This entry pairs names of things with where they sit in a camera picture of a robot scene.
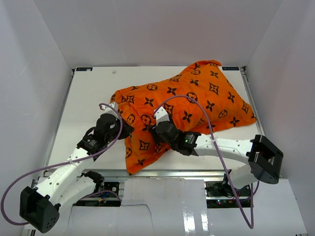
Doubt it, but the orange patterned pillowcase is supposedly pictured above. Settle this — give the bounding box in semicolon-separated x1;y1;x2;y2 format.
111;60;256;175

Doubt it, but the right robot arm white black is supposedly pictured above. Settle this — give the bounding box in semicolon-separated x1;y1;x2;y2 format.
150;121;284;196

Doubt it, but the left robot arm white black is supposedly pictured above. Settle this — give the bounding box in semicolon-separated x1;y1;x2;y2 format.
19;114;134;234

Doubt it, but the left blue table label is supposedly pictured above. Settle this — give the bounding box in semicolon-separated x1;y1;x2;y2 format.
75;67;93;72

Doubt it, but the blue table label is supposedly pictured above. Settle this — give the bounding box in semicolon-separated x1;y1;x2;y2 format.
75;67;93;72
222;66;240;71

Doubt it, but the right blue table label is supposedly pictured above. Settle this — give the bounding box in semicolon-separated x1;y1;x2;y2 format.
222;66;240;71

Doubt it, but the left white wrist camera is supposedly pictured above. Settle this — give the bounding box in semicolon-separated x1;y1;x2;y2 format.
99;102;120;118

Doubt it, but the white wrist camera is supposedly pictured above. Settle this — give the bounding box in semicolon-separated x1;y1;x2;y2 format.
99;102;120;118
154;107;170;124

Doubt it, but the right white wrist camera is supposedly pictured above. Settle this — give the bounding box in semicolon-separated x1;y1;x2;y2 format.
154;107;170;124

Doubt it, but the aluminium front rail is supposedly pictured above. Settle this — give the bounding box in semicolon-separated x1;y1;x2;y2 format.
93;170;224;179

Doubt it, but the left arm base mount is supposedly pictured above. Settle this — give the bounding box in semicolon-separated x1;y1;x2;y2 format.
77;171;120;200

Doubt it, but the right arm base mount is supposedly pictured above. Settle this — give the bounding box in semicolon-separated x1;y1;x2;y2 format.
205;181;252;209

